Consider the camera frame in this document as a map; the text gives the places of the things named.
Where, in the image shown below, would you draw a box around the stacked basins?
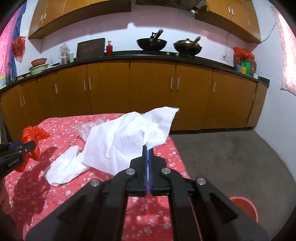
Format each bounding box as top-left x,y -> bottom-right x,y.
29,58 -> 49,76

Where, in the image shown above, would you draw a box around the white paper sheet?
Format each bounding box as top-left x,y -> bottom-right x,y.
82,106 -> 179,175

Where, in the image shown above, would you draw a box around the red trash bin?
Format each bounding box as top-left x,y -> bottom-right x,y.
228,196 -> 259,223

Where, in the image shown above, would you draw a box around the orange upper cabinets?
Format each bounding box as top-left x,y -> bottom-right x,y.
28,1 -> 261,43

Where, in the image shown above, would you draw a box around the red bottle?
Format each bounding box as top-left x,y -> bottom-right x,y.
106,40 -> 113,56

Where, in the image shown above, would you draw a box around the colourful small box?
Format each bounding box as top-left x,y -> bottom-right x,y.
0,72 -> 6,89

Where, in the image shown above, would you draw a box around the hanging red plastic bag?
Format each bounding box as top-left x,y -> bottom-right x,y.
11,36 -> 26,63

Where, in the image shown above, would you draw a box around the small orange plastic bag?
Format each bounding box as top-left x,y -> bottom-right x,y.
14,126 -> 51,173

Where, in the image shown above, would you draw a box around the dark cutting board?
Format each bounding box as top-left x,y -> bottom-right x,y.
76,38 -> 105,62

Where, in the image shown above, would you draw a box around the orange lower cabinets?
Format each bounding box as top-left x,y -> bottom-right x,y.
1,55 -> 269,141

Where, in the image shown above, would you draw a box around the clear bubble wrap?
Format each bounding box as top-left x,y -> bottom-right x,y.
74,118 -> 107,142

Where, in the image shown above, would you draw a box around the pink window curtain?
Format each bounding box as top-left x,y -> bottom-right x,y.
272,7 -> 296,95

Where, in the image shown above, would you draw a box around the red bag of items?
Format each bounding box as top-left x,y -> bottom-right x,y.
233,47 -> 257,76

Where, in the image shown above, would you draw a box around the orange cabinets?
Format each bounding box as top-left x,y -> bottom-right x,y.
28,1 -> 261,43
1,55 -> 269,141

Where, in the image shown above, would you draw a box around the white tissue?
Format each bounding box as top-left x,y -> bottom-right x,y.
42,146 -> 90,187

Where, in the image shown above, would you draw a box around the black wok without lid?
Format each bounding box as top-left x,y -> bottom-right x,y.
137,29 -> 167,52

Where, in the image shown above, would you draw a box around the clear jar in bag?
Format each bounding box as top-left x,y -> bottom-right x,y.
59,43 -> 70,65

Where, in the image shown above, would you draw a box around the pink blue hanging cloth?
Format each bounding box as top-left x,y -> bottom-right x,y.
1,1 -> 27,85

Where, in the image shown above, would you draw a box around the black wok with lid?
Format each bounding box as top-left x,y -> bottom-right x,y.
174,36 -> 202,56

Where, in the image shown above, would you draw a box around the wall power socket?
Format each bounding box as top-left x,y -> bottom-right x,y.
221,54 -> 229,62

